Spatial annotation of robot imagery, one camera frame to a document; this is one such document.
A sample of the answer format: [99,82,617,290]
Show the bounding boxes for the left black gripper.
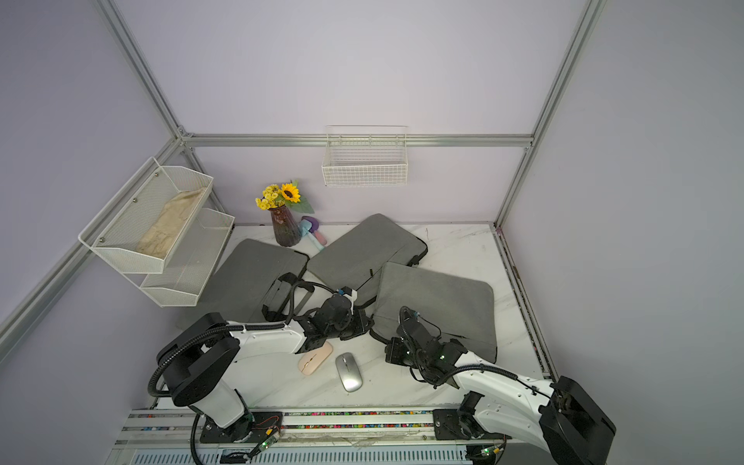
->
[326,308,374,340]

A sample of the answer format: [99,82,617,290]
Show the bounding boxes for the grey laptop bag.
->
[176,239,309,329]
[307,213,428,308]
[371,263,498,362]

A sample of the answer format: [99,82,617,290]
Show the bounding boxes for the silver computer mouse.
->
[335,353,363,393]

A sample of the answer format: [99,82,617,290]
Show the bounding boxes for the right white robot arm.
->
[386,306,616,464]

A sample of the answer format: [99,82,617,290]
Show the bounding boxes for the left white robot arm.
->
[146,286,374,430]

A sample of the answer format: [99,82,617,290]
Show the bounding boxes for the pink computer mouse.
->
[298,342,333,376]

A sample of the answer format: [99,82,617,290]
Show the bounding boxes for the purple toy shovel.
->
[301,216,327,246]

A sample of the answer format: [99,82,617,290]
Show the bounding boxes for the light blue toy shovel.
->
[298,220,325,251]

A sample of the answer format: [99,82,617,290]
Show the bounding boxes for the dark glass vase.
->
[269,205,301,247]

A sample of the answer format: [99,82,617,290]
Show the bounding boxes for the yellow artificial sunflowers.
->
[256,180,315,214]

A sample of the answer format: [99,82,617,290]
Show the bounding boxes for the beige cloth in shelf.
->
[136,188,205,259]

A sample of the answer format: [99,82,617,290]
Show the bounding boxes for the white two-tier mesh shelf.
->
[79,158,234,307]

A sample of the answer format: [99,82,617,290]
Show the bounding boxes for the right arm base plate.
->
[432,409,510,442]

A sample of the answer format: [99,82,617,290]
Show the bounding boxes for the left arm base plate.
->
[200,411,284,445]

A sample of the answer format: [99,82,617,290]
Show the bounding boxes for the white wire wall basket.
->
[322,125,409,188]

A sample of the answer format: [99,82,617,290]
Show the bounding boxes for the aluminium frame rails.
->
[0,0,611,465]

